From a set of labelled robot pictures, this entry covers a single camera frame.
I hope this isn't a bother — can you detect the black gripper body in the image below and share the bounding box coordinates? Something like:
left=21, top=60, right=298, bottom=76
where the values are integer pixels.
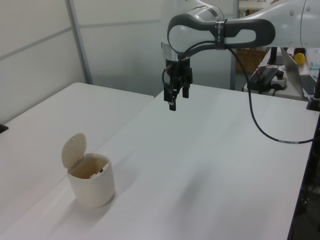
left=165, top=57, right=192, bottom=82

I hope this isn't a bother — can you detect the small cream bin with lid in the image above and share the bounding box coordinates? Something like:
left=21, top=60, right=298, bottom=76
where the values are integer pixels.
left=61, top=132, right=116, bottom=209

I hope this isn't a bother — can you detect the brown cardboard box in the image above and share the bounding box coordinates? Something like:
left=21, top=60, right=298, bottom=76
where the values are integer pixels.
left=235, top=47, right=267, bottom=74

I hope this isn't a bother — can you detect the black power supply box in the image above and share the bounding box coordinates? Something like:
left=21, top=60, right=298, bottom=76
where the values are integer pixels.
left=246, top=66, right=283, bottom=94

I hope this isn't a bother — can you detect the grey emergency stop button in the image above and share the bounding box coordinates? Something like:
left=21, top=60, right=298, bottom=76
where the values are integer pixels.
left=270, top=70, right=289, bottom=91

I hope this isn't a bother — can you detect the black monitor stand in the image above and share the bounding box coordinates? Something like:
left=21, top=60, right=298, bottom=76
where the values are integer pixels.
left=266, top=46, right=285, bottom=65

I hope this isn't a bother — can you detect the silver laptop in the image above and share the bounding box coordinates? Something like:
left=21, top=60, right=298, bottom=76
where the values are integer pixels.
left=279, top=47, right=319, bottom=99

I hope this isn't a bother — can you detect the yellow round object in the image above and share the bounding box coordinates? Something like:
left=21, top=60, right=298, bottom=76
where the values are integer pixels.
left=293, top=51, right=307, bottom=67

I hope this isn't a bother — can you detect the black clamp pole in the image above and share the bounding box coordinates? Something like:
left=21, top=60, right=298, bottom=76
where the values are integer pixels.
left=306, top=61, right=320, bottom=111

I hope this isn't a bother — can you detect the white keyboard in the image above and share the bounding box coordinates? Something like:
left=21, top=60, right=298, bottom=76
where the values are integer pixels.
left=305, top=47, right=320, bottom=71

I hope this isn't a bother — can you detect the black cable strap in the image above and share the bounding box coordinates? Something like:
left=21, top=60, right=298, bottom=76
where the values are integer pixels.
left=214, top=18, right=229, bottom=51

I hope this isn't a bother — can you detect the grey partition frame post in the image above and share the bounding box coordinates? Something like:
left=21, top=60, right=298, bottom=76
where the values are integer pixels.
left=66, top=0, right=94, bottom=85

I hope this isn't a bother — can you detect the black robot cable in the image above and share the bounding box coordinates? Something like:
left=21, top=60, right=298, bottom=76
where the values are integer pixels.
left=161, top=39, right=315, bottom=146

